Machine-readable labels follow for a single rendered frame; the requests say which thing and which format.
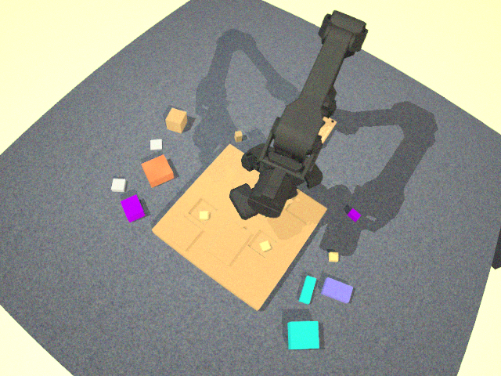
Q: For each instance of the turquoise cube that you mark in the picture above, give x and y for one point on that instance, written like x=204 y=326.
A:
x=303 y=335

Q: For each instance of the turquoise rectangular block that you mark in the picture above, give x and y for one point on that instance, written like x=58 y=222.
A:
x=307 y=290

